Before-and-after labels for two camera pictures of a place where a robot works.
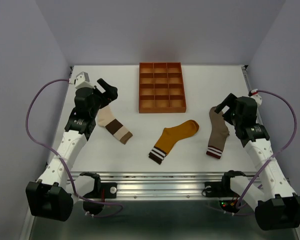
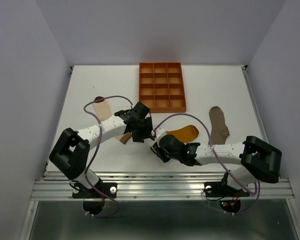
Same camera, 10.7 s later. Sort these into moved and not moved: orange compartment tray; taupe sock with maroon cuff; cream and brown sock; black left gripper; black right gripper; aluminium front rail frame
Moved: black right gripper; black left gripper
Not moved: cream and brown sock; taupe sock with maroon cuff; orange compartment tray; aluminium front rail frame
